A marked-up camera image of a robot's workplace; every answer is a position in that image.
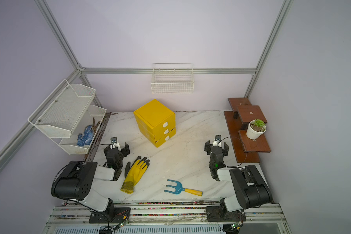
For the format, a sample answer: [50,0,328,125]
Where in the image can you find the yellow drawer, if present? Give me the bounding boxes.
[154,121,176,141]
[155,128,176,148]
[153,113,176,136]

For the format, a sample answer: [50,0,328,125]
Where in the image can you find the yellow bottom drawer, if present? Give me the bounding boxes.
[155,128,176,148]

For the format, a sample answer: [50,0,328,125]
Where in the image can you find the yellow top drawer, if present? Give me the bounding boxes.
[153,113,176,136]

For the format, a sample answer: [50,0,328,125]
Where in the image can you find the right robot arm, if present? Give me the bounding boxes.
[204,138,273,213]

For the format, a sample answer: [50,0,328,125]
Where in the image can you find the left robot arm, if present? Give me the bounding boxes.
[51,142,130,213]

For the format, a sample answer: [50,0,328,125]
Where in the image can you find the yellow drawer cabinet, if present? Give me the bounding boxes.
[134,99,175,146]

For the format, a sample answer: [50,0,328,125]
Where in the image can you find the yellow black work glove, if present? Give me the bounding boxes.
[120,156,150,194]

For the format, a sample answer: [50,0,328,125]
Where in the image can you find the brown wooden step shelf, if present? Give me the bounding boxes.
[224,97,271,163]

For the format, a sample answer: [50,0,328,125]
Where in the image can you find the blue item in rack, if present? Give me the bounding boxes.
[77,125,94,147]

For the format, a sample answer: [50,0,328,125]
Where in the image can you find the white potted succulent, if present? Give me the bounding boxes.
[246,119,267,140]

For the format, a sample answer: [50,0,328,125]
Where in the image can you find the blue garden fork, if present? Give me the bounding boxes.
[164,179,203,197]

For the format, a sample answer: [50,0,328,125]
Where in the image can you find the white mesh two-tier rack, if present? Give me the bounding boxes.
[28,80,106,155]

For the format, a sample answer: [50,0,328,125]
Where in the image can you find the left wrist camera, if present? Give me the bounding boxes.
[110,137,121,151]

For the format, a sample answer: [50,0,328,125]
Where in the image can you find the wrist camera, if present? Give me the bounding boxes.
[212,135,222,147]
[110,137,121,151]

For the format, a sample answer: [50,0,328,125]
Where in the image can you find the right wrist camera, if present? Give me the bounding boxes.
[212,135,222,147]

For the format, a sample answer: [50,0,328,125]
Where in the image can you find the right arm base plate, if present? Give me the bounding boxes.
[206,206,246,222]

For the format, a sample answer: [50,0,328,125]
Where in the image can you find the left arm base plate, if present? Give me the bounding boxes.
[89,207,131,224]

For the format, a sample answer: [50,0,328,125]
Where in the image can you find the aluminium frame rail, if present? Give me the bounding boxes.
[80,67,257,75]

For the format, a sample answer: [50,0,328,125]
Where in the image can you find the white wire wall basket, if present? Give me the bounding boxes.
[151,63,195,94]

